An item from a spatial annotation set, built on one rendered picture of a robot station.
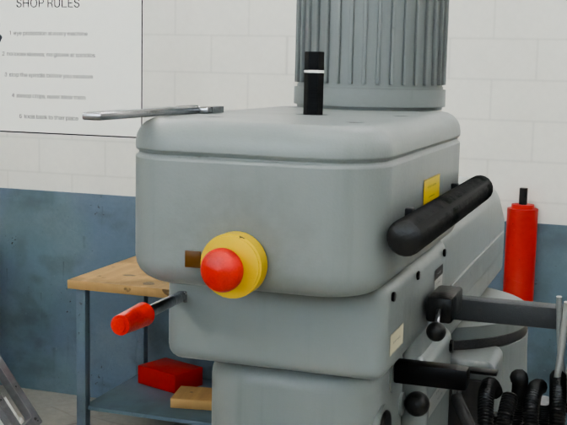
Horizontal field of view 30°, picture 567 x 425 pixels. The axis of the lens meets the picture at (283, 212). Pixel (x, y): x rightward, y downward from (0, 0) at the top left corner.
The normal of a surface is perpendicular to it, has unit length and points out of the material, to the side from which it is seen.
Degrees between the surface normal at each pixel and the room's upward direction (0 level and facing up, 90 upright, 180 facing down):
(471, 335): 90
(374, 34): 90
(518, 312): 90
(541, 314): 90
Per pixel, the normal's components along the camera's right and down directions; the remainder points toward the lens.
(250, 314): -0.33, 0.12
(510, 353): 0.70, 0.11
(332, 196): -0.04, 0.14
